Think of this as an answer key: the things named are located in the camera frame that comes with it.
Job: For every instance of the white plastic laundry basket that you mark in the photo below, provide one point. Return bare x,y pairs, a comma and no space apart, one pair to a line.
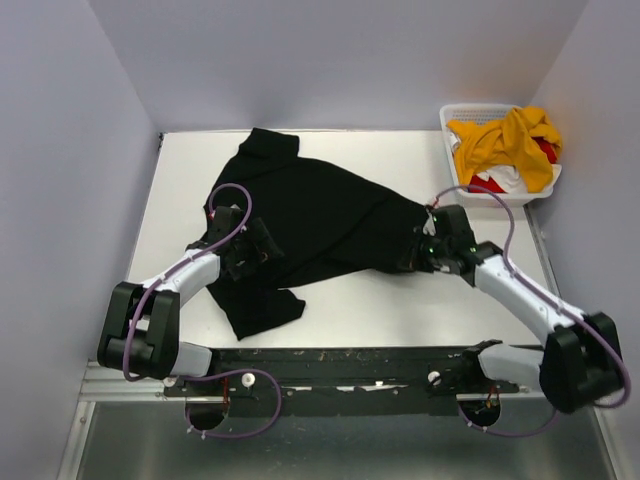
480,114

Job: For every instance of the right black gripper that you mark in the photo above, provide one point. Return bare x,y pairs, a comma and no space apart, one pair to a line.
416,262

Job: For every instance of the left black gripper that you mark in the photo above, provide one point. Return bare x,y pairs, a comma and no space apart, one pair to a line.
263,250

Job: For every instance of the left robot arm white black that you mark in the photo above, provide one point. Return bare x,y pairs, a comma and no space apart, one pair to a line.
141,332

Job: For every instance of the black t-shirt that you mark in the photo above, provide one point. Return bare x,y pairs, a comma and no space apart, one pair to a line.
327,221

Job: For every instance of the aluminium rail frame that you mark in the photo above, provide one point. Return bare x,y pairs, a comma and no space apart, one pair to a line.
252,258

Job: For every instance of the black mounting base plate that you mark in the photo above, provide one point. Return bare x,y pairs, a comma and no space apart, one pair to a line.
331,382

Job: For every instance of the red t-shirt in basket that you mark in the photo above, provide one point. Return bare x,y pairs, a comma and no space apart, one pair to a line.
552,157

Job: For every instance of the yellow t-shirt in basket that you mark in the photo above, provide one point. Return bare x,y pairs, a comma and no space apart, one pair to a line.
509,141

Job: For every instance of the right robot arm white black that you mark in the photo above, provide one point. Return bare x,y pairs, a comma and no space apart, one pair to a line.
579,362

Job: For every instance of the white t-shirt in basket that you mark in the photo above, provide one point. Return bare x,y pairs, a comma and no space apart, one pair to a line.
501,179

